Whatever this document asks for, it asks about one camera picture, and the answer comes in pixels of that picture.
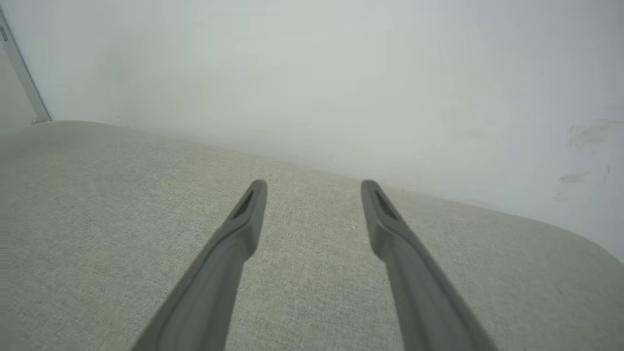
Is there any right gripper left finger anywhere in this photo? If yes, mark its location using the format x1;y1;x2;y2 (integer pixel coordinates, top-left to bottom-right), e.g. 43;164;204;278
131;179;268;351

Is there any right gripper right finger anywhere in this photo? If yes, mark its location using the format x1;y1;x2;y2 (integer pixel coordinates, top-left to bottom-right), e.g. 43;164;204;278
361;180;499;351

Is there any grey metal partition frame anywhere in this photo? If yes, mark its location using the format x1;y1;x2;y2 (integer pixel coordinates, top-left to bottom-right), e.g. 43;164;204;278
0;10;52;124

